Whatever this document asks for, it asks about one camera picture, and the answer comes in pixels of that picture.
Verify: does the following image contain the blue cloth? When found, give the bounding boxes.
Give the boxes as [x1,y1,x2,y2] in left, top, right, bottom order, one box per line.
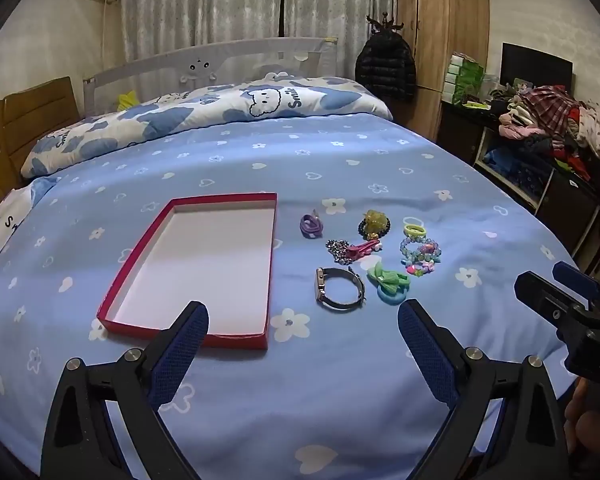
[482,147,551,196]

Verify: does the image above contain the dark cabinet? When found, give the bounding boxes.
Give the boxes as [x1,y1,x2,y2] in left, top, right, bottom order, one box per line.
[437,100,600,261]

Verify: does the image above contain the black puffer jacket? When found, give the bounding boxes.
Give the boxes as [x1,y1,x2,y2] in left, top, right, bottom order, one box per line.
[355,30,417,101]

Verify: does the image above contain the person's right hand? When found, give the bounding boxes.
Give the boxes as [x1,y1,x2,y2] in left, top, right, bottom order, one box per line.
[564,377,600,461]

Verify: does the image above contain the green bow hair tie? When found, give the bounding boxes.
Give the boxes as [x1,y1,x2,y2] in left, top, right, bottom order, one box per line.
[367,260,412,307]

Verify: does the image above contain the black bead bracelet yellow bow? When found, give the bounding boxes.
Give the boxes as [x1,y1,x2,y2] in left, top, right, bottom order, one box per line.
[358,210,392,241]

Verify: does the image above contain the wristwatch with mesh band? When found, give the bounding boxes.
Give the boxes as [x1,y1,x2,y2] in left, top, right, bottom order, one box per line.
[316,267,367,309]

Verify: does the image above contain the colourful bead bracelet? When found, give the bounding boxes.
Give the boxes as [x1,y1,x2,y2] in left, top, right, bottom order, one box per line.
[400,235,442,277]

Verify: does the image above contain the black monitor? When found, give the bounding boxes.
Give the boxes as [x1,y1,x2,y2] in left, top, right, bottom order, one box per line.
[500,42,574,93]

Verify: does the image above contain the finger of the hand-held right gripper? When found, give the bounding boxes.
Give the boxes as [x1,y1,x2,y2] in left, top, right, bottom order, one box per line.
[552,261,600,307]
[514,272,588,333]

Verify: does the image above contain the pink hair clip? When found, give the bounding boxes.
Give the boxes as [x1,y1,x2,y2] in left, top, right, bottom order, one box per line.
[345,241,382,263]

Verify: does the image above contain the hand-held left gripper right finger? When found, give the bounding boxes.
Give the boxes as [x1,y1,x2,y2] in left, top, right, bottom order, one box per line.
[397,299,568,480]

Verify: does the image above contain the grey patterned curtain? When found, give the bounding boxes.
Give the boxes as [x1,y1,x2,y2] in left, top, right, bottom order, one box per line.
[282,0,398,56]
[120,0,283,68]

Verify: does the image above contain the grey bed guard rail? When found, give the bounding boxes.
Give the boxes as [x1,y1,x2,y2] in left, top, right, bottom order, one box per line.
[82,36,341,111]

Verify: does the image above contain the purple hair tie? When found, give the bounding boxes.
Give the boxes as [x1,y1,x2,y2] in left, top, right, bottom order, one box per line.
[300,212,327,239]

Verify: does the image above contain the blue flower print bed sheet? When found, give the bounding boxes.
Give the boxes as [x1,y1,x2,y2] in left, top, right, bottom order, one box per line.
[0,112,581,480]

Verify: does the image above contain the silver chain necklace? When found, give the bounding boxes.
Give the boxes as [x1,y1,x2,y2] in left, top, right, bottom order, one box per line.
[326,239,353,266]

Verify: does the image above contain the blue white cartoon quilt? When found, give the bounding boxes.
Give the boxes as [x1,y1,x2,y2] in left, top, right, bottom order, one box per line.
[20,76,393,179]

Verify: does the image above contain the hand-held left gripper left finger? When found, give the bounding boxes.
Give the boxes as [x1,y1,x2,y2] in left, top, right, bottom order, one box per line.
[40,301,210,480]

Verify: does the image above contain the white printed pillow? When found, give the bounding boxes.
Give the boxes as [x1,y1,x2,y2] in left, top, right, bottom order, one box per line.
[0,177,61,281]

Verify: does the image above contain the stack of green white boxes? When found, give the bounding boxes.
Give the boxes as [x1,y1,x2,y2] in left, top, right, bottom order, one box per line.
[442,52,487,106]

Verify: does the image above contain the wooden wardrobe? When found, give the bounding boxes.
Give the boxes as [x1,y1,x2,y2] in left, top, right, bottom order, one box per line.
[396,0,491,141]

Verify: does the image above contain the wooden headboard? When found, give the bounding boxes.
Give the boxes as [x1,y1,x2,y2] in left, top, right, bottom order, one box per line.
[0,76,81,226]

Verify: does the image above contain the dark coat rack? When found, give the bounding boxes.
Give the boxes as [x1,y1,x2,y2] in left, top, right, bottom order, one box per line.
[367,12,396,36]

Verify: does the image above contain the red shallow box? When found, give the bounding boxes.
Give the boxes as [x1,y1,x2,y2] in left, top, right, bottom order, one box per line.
[96,192,279,351]

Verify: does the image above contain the pile of clothes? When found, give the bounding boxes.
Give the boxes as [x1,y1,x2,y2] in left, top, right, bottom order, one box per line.
[490,82,600,181]

